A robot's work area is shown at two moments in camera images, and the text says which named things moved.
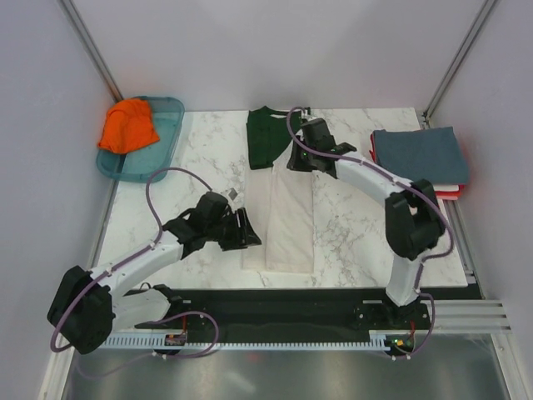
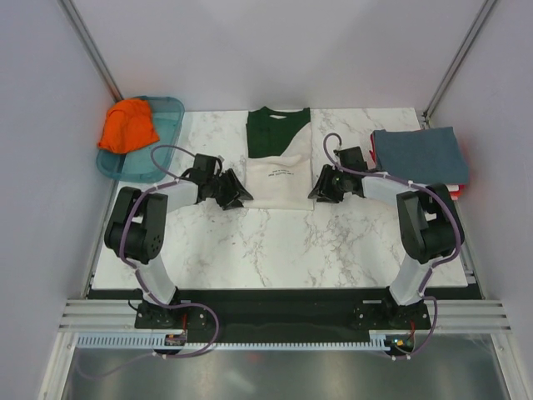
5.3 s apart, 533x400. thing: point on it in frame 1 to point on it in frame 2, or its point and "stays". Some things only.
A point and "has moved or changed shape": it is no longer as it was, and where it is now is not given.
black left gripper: x=242 y=237 to x=234 y=187
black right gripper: x=295 y=163 to x=322 y=189
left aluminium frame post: x=77 y=25 stays
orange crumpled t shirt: x=129 y=125 stays
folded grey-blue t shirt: x=430 y=154 stays
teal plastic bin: x=150 y=163 stays
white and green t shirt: x=279 y=201 has moved or changed shape
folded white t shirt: x=446 y=187 stays
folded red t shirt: x=373 y=152 stays
